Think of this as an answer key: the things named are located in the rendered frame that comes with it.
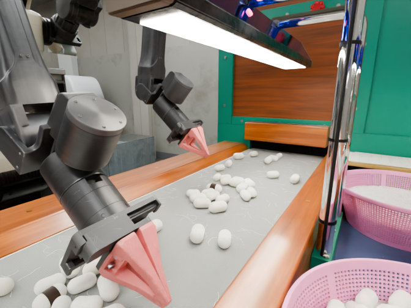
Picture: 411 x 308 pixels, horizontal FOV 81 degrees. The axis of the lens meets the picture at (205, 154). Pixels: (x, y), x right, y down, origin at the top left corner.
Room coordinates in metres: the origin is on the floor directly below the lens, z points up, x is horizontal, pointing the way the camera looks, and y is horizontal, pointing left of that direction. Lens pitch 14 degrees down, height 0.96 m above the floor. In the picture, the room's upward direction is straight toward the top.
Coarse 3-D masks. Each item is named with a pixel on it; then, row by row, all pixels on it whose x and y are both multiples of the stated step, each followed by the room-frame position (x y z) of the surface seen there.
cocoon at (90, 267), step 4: (96, 260) 0.27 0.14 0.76; (88, 264) 0.26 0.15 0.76; (92, 264) 0.26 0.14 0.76; (96, 264) 0.26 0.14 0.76; (84, 268) 0.26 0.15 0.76; (88, 268) 0.26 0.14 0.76; (92, 268) 0.26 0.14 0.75; (96, 268) 0.26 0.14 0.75; (84, 272) 0.25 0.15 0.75; (88, 272) 0.25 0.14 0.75; (92, 272) 0.26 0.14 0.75; (96, 272) 0.26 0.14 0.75
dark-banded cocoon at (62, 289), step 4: (56, 284) 0.23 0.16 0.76; (60, 284) 0.23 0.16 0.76; (60, 288) 0.22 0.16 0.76; (64, 288) 0.23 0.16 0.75; (60, 292) 0.22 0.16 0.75; (64, 292) 0.22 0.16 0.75; (40, 296) 0.21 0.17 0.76; (44, 296) 0.21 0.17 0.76; (36, 300) 0.21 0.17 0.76; (40, 300) 0.21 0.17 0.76; (44, 300) 0.21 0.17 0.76; (48, 300) 0.21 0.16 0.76; (32, 304) 0.20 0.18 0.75; (36, 304) 0.20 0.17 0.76; (40, 304) 0.20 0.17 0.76; (44, 304) 0.20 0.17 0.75; (48, 304) 0.21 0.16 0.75
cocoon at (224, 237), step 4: (220, 232) 0.33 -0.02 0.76; (224, 232) 0.33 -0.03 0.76; (228, 232) 0.33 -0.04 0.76; (220, 236) 0.32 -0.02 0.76; (224, 236) 0.32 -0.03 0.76; (228, 236) 0.32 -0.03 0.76; (220, 240) 0.32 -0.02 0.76; (224, 240) 0.31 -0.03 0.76; (228, 240) 0.32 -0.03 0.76; (220, 244) 0.31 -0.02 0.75; (224, 244) 0.31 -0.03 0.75; (228, 244) 0.31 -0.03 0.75; (224, 248) 0.31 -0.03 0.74
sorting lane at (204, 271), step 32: (224, 160) 0.82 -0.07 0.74; (256, 160) 0.82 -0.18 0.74; (288, 160) 0.82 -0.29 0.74; (320, 160) 0.82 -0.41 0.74; (160, 192) 0.53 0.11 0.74; (224, 192) 0.53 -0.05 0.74; (288, 192) 0.53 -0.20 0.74; (192, 224) 0.39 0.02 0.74; (224, 224) 0.39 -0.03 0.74; (256, 224) 0.39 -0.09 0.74; (32, 256) 0.30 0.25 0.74; (192, 256) 0.30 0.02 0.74; (224, 256) 0.30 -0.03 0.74; (32, 288) 0.24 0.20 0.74; (96, 288) 0.24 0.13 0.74; (128, 288) 0.24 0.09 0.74; (192, 288) 0.24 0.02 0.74; (224, 288) 0.24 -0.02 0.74
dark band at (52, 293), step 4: (48, 288) 0.22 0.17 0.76; (52, 288) 0.22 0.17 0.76; (56, 288) 0.22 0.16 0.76; (44, 292) 0.21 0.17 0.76; (48, 292) 0.21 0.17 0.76; (52, 292) 0.22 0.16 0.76; (56, 292) 0.22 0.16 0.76; (48, 296) 0.21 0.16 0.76; (52, 296) 0.21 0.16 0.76; (56, 296) 0.22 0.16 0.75; (52, 300) 0.21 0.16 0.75
